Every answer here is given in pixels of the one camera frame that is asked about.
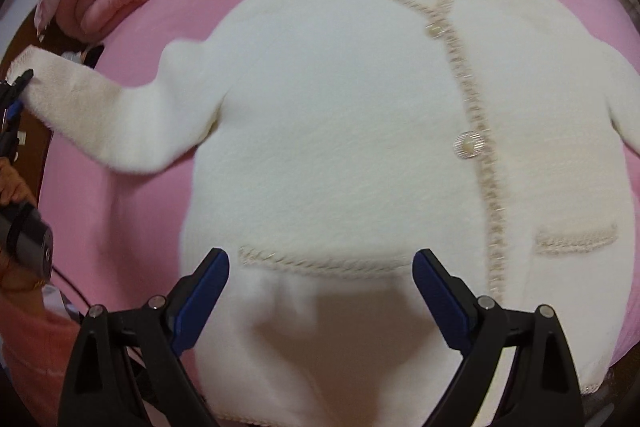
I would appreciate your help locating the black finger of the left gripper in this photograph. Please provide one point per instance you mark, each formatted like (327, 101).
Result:
(22, 81)

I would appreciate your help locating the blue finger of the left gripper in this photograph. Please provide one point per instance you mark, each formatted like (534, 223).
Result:
(14, 110)

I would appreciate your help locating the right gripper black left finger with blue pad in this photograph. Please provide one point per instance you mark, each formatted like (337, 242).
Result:
(122, 361)

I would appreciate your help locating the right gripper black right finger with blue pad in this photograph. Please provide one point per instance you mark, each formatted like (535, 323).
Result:
(542, 386)

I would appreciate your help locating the white fluffy cardigan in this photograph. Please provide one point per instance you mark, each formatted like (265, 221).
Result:
(350, 156)

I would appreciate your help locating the pink sleeve forearm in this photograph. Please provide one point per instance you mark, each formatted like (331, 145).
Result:
(36, 342)

